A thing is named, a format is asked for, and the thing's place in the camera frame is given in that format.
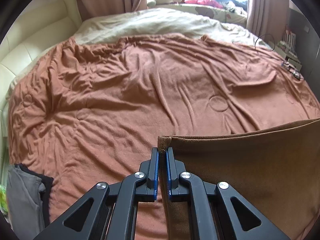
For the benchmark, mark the white bedside cabinet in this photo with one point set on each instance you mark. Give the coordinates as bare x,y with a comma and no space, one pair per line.
283,49

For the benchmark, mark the brown printed t-shirt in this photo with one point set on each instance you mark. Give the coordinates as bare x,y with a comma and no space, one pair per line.
276,169

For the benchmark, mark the pink plush toy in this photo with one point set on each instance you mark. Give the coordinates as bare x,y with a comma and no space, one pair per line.
212,3

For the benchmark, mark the black frame on bed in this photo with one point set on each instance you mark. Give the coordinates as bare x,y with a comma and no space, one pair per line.
292,69

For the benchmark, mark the white rack on cabinet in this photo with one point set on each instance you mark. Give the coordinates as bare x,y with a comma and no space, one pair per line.
289,38

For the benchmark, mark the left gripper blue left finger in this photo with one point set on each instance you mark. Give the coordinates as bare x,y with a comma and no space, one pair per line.
148,190

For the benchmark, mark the folded grey clothes stack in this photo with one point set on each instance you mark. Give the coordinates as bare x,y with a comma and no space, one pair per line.
28,196

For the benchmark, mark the bear print pillow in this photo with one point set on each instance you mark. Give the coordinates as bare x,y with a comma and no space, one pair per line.
235,15

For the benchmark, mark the right pink curtain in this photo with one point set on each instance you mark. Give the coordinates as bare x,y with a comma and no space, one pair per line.
267,18

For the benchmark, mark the cream padded headboard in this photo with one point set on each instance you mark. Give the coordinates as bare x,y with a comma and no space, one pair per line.
34,32

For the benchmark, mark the beige bed sheet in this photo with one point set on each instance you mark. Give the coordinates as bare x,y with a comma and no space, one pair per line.
160,21

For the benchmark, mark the rust orange bed blanket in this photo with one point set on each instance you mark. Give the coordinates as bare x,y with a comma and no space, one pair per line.
90,113

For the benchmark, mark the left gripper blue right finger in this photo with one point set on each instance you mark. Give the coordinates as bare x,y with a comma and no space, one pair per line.
177,192

